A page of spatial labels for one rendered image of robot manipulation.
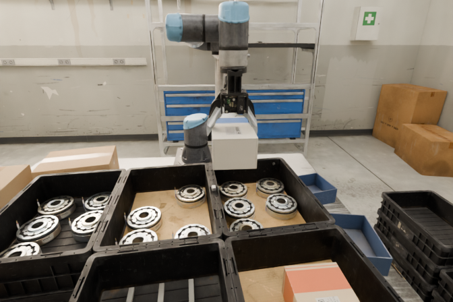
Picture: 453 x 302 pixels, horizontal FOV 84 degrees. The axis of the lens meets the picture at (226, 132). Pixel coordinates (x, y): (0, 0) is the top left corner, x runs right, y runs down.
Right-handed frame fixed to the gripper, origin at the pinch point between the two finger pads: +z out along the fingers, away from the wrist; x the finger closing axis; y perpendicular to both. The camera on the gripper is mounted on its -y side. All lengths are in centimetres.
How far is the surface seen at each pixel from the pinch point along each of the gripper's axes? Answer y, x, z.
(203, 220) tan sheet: 4.4, -9.3, 27.7
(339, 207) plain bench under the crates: -16, 48, 41
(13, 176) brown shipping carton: -24, -86, 25
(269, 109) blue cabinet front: -194, 59, 46
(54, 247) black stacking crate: 12, -51, 28
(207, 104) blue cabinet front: -192, -9, 40
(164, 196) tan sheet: -10.0, -23.8, 27.8
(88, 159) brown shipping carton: -38, -63, 25
